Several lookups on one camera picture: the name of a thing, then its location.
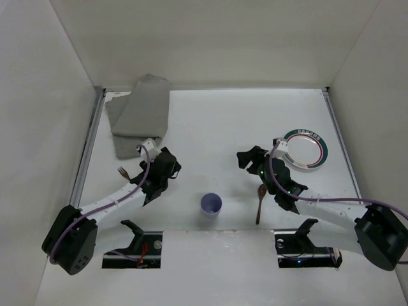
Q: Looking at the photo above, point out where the brown wooden spoon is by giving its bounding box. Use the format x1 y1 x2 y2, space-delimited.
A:
256 184 267 225

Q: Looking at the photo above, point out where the brown wooden fork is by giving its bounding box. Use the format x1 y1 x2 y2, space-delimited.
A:
118 167 131 182

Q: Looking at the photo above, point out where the white plate green rim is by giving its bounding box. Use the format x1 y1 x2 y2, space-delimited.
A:
283 129 328 170

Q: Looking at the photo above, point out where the lilac plastic cup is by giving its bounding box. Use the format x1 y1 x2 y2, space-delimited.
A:
200 193 222 219

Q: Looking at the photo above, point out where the grey cloth placemat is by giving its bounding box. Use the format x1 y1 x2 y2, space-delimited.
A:
106 74 170 160

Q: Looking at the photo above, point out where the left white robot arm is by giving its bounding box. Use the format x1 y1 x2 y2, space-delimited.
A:
41 145 182 275

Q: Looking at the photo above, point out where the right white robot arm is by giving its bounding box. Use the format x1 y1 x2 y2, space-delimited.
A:
237 141 407 271

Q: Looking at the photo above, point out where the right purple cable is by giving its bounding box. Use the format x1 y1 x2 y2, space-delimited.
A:
269 142 408 222

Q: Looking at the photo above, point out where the purple cable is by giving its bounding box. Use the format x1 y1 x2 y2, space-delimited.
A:
48 143 152 264
269 142 408 222

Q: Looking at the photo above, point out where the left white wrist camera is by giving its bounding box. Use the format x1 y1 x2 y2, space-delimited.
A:
138 138 161 161

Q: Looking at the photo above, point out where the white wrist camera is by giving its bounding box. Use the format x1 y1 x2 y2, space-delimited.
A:
138 138 161 161
273 138 289 158

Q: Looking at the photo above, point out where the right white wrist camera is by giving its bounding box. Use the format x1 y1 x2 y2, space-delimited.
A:
273 138 289 158

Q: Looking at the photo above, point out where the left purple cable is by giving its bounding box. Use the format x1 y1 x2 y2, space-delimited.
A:
48 143 152 264

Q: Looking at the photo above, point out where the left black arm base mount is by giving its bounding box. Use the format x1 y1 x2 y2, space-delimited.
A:
120 220 144 255

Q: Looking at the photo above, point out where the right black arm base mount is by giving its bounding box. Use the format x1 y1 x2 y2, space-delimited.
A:
295 219 318 254

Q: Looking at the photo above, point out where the left aluminium table rail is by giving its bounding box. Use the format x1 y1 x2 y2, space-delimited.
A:
69 86 106 208

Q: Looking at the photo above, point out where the aluminium table rail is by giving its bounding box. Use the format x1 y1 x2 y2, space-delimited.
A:
322 87 361 198
69 86 106 208

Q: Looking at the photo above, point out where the right aluminium table rail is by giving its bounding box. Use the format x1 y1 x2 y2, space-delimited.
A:
322 87 361 198

